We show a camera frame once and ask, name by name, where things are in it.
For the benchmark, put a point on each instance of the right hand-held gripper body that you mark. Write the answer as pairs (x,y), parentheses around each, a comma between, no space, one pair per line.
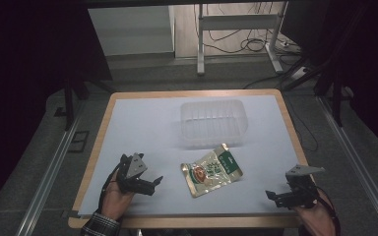
(303,191)

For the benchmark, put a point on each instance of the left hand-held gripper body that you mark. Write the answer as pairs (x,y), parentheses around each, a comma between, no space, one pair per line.
(134,167)

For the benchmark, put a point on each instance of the person's right hand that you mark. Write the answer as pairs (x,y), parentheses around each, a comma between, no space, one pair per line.
(318,219)

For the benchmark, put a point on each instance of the person's left hand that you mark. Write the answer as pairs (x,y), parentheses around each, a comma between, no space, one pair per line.
(113,201)

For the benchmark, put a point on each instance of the pale blue table mat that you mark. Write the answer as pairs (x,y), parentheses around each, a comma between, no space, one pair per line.
(151,131)

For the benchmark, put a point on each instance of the green and gold snack packet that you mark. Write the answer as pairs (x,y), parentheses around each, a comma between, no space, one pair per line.
(210,172)

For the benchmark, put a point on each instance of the clear plastic container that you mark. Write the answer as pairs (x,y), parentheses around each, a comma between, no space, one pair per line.
(214,123)

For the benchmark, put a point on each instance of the black metal stand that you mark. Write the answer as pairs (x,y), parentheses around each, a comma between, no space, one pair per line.
(336,98)
(69,101)

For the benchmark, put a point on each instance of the white power strip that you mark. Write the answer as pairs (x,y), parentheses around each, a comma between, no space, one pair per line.
(299,73)

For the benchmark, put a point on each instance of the white cabinet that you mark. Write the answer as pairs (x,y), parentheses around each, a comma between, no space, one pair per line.
(131,31)

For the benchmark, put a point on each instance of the silver floor rail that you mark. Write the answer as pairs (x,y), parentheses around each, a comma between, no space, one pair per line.
(50,177)
(357,164)

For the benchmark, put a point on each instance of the white metal desk frame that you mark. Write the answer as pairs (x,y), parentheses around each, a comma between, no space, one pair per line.
(239,22)

